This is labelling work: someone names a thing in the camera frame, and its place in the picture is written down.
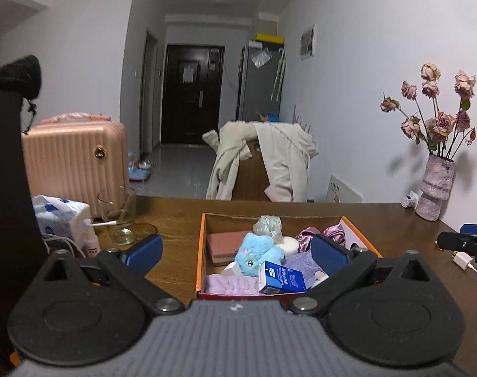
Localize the white charger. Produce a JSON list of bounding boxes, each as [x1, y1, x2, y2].
[[453, 252, 474, 271]]

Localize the black knit cloth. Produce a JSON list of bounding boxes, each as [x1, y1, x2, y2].
[[0, 54, 43, 134]]

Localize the dark entrance door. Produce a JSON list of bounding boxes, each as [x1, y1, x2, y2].
[[161, 44, 225, 146]]

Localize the thin white cable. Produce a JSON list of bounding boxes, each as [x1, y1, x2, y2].
[[42, 233, 88, 260]]

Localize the black paper bag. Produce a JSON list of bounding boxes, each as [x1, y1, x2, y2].
[[0, 88, 46, 362]]

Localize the pink layered sponge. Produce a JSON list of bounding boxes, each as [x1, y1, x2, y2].
[[206, 231, 252, 265]]

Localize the lavender drawstring pouch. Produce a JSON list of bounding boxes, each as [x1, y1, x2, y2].
[[281, 252, 325, 289]]

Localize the blue white tissue pack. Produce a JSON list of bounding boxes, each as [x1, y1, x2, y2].
[[31, 194, 92, 250]]

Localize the grey interior door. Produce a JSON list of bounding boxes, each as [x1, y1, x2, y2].
[[140, 27, 159, 158]]

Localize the wooden chair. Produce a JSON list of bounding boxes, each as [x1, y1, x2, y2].
[[231, 141, 272, 202]]

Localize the grey refrigerator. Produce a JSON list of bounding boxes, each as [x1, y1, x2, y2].
[[236, 45, 284, 122]]

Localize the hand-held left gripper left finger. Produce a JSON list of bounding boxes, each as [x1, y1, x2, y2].
[[30, 233, 186, 317]]

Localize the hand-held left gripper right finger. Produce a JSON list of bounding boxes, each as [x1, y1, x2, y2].
[[287, 233, 444, 317]]

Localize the yellow box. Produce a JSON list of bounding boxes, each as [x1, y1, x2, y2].
[[254, 33, 285, 45]]

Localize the clear plastic bag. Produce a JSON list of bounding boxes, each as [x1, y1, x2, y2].
[[251, 48, 271, 67]]

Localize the clear glass cup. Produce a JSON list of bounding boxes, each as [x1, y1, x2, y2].
[[97, 186, 139, 245]]

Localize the white hanging umbrella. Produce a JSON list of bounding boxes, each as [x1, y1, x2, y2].
[[270, 47, 286, 102]]

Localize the lavender textured vase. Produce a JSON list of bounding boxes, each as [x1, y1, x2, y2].
[[415, 154, 456, 221]]

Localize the dried pink roses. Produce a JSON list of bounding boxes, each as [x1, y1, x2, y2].
[[380, 62, 477, 160]]

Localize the beige jacket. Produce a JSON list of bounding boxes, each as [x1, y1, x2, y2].
[[202, 120, 319, 203]]

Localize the wall picture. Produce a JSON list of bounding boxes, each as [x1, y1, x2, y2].
[[300, 24, 317, 61]]

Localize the lavender plush headband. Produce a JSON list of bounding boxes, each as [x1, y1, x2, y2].
[[204, 274, 263, 296]]

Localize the pink ribbed suitcase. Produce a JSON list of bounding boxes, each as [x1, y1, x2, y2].
[[22, 113, 130, 221]]

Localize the blue carton box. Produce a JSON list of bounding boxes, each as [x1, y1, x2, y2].
[[258, 260, 306, 295]]

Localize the red cardboard box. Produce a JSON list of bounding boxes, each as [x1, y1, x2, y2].
[[195, 212, 383, 303]]

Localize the small white spray bottle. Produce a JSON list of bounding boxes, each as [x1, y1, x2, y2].
[[81, 218, 102, 258]]

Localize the blue pet bowl tray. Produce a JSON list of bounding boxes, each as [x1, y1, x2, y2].
[[127, 151, 153, 183]]

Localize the iridescent sheer scrunchie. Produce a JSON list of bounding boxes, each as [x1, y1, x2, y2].
[[253, 215, 284, 242]]

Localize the blue plush toy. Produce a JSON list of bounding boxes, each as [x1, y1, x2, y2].
[[233, 232, 288, 276]]

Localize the purple satin scrunchie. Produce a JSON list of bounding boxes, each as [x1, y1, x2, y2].
[[295, 224, 345, 254]]

